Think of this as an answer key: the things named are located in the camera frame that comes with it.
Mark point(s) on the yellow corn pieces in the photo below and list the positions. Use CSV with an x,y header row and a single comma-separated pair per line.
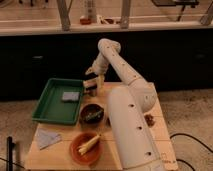
x,y
85,147

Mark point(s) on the dark brown bowl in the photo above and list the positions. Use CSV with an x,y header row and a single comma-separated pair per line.
x,y
91,114

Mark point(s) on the grey folded cloth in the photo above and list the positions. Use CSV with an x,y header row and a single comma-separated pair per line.
x,y
46,138

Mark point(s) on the black stand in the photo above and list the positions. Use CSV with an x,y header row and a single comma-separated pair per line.
x,y
10,147

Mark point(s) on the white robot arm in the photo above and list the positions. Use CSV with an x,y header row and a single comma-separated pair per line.
x,y
126,105

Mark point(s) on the orange bowl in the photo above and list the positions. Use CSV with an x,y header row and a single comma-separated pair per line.
x,y
91,156

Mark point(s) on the green plastic tray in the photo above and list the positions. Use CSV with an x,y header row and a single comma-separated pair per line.
x,y
51,107

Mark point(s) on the small brown object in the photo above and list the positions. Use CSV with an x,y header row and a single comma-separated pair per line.
x,y
150,120

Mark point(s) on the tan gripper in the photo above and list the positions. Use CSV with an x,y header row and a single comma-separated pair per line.
x,y
91,79

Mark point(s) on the grey sponge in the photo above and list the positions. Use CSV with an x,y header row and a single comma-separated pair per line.
x,y
70,96

